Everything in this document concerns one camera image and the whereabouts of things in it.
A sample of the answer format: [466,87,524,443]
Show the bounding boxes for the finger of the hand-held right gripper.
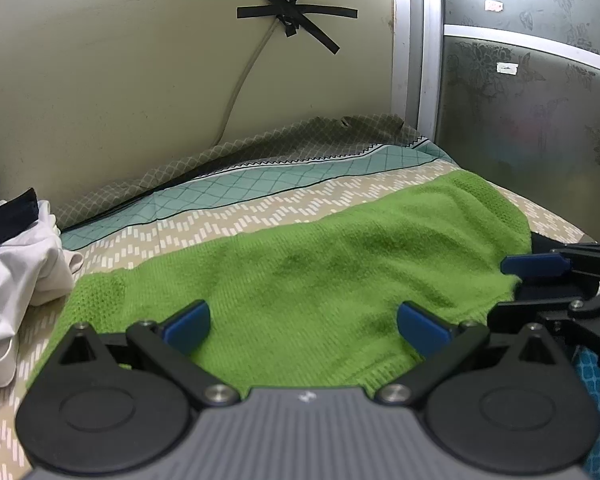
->
[500,241,600,282]
[487,282,600,369]

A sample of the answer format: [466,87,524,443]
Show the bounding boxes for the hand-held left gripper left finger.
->
[55,299,242,407]

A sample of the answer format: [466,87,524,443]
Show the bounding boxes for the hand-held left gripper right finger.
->
[373,301,567,407]

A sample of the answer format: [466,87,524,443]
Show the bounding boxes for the green knit sweater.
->
[26,169,533,401]

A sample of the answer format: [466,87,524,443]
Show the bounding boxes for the patterned beige teal bedsheet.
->
[0,114,600,480]

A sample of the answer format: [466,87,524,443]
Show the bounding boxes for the frosted glass door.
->
[432,0,600,243]

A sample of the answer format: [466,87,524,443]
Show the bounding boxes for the white garment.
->
[0,199,84,389]

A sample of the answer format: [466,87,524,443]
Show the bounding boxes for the black red-striped garment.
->
[0,149,40,257]

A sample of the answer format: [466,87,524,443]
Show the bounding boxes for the black tape cross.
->
[236,0,359,56]

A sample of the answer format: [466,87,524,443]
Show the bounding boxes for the aluminium door frame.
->
[389,0,447,147]

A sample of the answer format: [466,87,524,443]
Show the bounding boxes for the white wall cable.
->
[214,0,283,150]

